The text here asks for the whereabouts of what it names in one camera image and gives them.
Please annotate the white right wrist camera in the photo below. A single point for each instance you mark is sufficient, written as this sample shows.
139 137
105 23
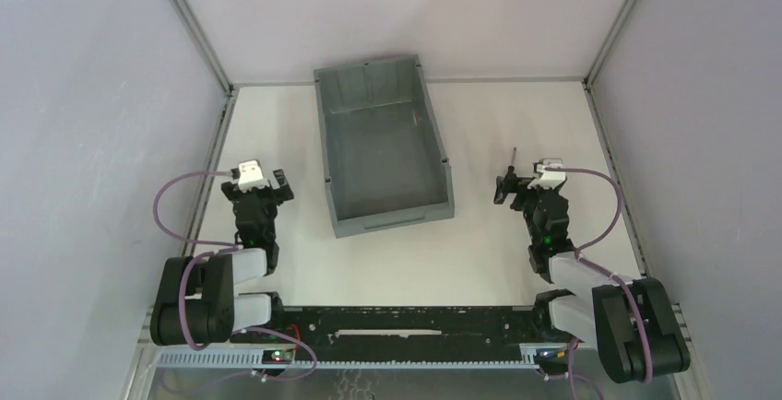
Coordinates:
548 174

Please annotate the black yellow screwdriver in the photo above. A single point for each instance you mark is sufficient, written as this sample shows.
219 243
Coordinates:
512 165

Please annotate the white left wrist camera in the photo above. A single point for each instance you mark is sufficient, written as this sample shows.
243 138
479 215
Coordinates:
249 175

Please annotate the grey plastic bin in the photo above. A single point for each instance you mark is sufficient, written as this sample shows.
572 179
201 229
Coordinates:
384 160

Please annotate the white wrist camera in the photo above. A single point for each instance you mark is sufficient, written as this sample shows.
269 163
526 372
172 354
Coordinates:
548 174
249 175

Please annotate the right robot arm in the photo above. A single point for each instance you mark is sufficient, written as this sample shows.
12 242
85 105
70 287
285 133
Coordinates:
630 322

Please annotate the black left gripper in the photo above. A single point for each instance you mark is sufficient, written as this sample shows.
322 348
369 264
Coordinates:
257 195

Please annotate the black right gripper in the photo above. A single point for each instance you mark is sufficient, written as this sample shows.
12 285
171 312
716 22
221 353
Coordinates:
528 192

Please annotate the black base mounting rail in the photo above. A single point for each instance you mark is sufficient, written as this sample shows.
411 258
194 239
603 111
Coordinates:
461 331

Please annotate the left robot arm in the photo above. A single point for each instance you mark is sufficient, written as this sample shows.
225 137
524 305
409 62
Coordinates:
195 303

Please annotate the grey slotted cable duct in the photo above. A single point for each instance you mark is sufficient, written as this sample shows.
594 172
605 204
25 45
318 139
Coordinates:
258 358

